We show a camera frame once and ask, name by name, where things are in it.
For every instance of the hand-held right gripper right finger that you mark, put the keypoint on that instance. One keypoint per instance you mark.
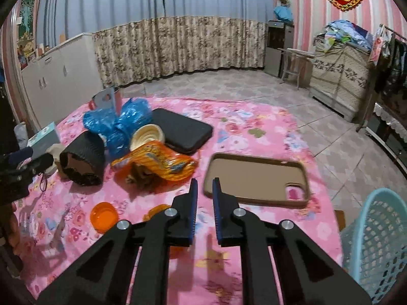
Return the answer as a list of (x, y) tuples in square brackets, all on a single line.
[(217, 211)]

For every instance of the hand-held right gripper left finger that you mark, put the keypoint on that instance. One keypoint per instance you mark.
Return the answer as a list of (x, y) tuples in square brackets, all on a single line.
[(193, 211)]

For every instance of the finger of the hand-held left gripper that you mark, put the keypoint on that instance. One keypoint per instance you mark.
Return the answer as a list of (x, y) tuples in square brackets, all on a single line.
[(39, 163)]

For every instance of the cream plastic lid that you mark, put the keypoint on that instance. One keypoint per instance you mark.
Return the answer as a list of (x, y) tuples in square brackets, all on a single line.
[(147, 135)]

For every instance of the light blue plastic basket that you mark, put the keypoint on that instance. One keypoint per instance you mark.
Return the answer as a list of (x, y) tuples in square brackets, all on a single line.
[(375, 244)]

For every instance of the light blue box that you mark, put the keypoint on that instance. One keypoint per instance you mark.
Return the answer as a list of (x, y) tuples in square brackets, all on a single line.
[(43, 138)]

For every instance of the orange plastic lid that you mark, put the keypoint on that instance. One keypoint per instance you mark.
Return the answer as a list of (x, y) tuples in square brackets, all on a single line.
[(155, 210)]

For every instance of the brown phone case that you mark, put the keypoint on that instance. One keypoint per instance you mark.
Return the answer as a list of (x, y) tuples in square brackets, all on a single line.
[(254, 178)]

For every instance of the orange snack bag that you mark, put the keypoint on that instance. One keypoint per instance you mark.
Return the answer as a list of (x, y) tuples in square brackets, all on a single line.
[(159, 159)]

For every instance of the black tablet case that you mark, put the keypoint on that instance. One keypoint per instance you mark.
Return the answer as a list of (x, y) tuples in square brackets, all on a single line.
[(181, 130)]

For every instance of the orange plastic cup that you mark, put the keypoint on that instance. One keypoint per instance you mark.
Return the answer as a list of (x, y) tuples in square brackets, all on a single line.
[(104, 214)]

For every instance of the pink floral tablecloth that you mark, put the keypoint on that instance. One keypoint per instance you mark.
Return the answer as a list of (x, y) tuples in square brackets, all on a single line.
[(248, 133)]

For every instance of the blue plastic bag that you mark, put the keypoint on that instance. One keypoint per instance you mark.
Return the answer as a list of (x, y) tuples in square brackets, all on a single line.
[(125, 120)]

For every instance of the white cabinet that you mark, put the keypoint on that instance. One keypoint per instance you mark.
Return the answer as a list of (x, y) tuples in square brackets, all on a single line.
[(63, 70)]

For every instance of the red mug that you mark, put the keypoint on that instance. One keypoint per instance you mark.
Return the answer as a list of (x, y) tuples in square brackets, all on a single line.
[(117, 97)]

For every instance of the small stool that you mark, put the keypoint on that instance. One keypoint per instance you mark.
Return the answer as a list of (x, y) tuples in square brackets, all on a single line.
[(295, 62)]

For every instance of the blue curtain with floral band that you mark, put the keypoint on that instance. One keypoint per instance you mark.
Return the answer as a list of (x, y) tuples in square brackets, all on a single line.
[(175, 38)]

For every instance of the grey water dispenser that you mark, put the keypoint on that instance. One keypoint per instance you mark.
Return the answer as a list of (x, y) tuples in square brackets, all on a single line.
[(279, 47)]

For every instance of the cloth covered cabinet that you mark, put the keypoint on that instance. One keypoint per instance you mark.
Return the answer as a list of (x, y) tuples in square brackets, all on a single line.
[(340, 76)]

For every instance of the low bench with lace cloth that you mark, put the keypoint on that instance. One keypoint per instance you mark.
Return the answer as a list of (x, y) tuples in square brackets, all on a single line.
[(389, 124)]

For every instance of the small potted plant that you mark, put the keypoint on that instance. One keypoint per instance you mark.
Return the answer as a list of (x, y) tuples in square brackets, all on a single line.
[(283, 1)]

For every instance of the pile of clothes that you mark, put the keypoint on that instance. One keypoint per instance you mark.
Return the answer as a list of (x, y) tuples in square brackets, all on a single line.
[(346, 33)]

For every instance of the clothes rack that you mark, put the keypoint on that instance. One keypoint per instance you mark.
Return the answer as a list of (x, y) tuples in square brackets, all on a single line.
[(392, 60)]

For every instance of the wall poster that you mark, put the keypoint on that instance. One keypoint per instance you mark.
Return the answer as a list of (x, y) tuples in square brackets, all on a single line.
[(26, 16)]

